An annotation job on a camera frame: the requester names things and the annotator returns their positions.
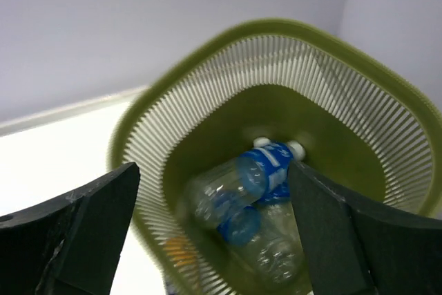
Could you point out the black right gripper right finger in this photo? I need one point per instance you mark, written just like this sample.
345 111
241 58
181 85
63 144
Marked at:
355 245

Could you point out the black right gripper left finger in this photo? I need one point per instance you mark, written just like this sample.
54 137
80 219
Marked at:
70 244

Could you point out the blue label bottle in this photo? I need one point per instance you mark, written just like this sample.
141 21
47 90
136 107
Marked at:
241 188
235 219
279 252

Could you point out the green mesh waste bin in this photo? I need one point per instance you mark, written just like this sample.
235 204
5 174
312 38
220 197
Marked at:
362 126

